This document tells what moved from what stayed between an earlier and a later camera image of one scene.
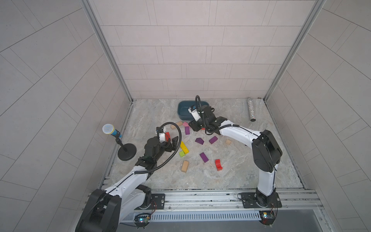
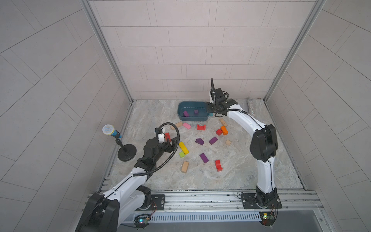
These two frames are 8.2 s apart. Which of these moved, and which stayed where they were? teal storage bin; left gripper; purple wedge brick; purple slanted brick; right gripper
Moved: right gripper
Stayed: purple wedge brick; purple slanted brick; left gripper; teal storage bin
